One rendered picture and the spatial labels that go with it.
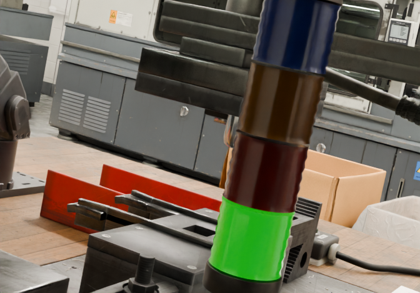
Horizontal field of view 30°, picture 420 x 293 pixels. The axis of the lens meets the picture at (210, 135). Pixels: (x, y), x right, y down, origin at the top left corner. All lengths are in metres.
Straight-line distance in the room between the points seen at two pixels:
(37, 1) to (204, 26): 9.15
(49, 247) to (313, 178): 2.16
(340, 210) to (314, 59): 2.66
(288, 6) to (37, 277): 0.42
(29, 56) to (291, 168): 7.65
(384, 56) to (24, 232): 0.49
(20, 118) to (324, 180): 2.05
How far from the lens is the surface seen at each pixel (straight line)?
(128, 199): 0.79
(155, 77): 0.63
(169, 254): 0.63
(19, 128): 1.02
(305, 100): 0.38
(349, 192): 3.06
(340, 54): 0.61
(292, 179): 0.38
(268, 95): 0.38
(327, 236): 1.05
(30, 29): 7.98
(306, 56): 0.38
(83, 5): 6.71
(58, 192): 0.97
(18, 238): 0.89
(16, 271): 0.73
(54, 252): 0.87
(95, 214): 0.72
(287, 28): 0.37
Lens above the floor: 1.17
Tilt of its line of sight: 8 degrees down
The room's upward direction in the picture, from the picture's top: 12 degrees clockwise
